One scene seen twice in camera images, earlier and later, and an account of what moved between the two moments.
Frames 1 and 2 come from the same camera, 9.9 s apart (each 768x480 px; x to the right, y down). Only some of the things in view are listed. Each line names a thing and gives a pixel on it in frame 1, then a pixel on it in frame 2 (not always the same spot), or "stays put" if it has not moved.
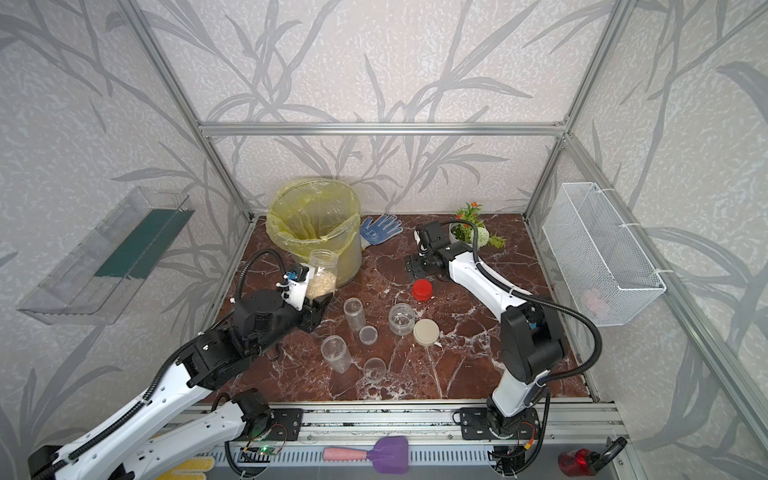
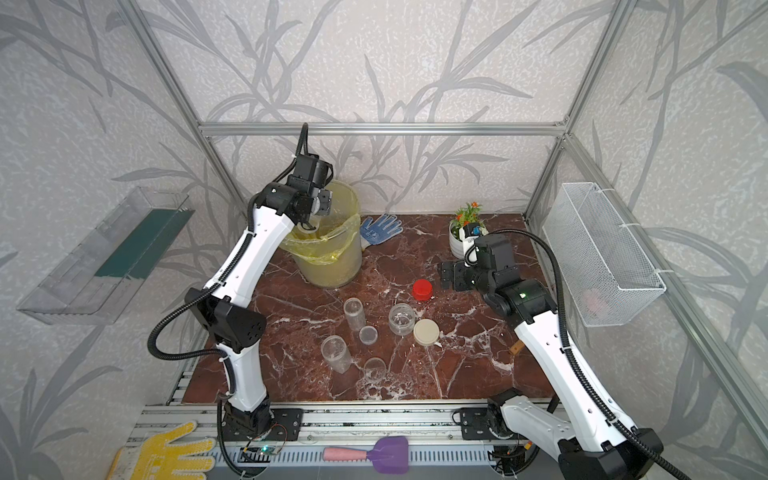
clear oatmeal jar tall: x=334 y=350 stays put
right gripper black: x=412 y=265 -> x=457 y=282
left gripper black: x=312 y=317 -> x=326 y=202
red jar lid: x=422 y=289 stays put
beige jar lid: x=426 y=332 stays put
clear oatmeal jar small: x=355 y=313 stays put
